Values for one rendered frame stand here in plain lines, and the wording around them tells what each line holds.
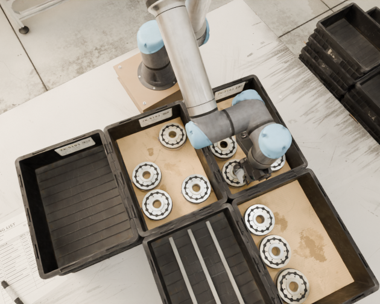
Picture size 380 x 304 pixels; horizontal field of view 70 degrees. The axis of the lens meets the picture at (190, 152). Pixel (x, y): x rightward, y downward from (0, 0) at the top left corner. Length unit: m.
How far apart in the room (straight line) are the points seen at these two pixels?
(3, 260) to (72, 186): 0.38
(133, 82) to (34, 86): 1.31
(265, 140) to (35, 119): 1.03
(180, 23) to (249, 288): 0.80
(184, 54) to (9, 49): 2.18
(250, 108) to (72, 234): 0.71
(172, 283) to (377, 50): 1.74
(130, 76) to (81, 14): 1.55
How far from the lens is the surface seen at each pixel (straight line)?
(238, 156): 1.04
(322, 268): 1.07
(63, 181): 1.08
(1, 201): 1.32
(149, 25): 1.09
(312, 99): 1.41
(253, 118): 0.71
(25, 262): 1.24
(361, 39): 2.08
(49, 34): 2.68
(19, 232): 1.26
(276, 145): 0.67
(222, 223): 0.98
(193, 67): 0.66
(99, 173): 1.05
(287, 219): 1.04
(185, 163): 1.01
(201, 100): 0.67
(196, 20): 0.95
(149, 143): 1.05
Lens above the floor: 1.80
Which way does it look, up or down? 70 degrees down
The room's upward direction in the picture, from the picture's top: 4 degrees clockwise
